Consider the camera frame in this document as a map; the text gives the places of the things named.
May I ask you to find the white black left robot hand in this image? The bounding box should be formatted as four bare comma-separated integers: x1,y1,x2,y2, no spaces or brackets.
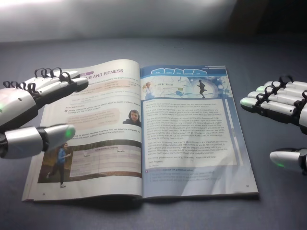
0,67,90,160

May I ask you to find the textbook with printed pages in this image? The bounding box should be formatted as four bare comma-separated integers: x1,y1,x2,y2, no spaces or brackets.
22,58,259,204

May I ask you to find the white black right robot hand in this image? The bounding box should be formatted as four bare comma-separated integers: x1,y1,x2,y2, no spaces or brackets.
240,75,307,177

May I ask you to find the grey table cloth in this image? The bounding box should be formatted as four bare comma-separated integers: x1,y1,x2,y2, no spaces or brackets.
0,35,307,230

